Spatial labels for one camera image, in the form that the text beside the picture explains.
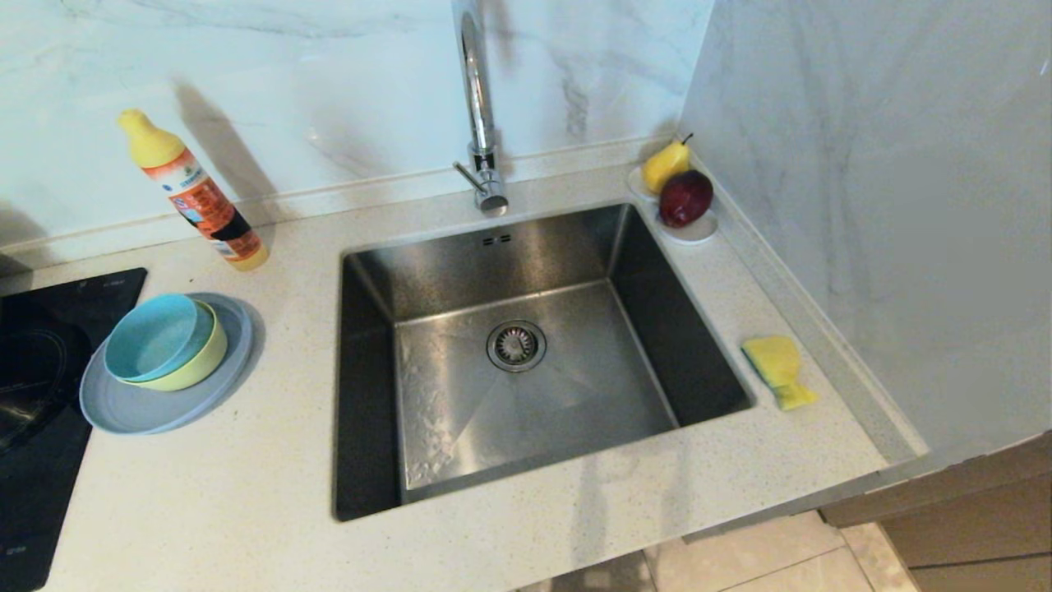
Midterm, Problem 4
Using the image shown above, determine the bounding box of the metal sink drain strainer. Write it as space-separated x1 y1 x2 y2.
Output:
485 320 547 374

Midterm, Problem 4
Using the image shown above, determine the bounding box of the yellow pear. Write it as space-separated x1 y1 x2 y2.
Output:
642 134 696 196

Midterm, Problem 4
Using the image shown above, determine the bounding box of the chrome kitchen faucet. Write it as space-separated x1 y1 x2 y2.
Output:
450 0 510 218

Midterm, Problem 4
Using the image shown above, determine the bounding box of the yellow and green sponge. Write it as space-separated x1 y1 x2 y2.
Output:
741 335 819 411

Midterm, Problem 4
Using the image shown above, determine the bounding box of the yellow-green bowl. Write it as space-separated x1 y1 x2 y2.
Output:
123 300 228 392

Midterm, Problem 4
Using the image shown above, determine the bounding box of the stainless steel sink basin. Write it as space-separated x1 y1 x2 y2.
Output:
331 201 757 524

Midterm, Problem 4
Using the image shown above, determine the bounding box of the teal bowl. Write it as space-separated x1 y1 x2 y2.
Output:
104 294 216 384

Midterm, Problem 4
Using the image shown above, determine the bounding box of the beige wooden cabinet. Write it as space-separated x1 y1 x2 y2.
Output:
819 432 1052 592

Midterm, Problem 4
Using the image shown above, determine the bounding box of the small white dish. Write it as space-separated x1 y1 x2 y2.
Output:
657 207 721 245
627 164 661 203

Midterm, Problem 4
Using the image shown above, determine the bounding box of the blue-grey plate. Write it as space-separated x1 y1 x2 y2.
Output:
80 292 255 435

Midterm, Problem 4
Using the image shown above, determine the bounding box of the dark red apple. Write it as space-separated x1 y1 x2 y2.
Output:
659 170 716 229

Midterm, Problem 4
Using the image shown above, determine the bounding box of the black induction cooktop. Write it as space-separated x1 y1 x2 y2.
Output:
0 267 149 592

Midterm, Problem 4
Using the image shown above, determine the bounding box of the orange dish soap bottle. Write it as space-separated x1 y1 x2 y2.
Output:
118 109 270 271

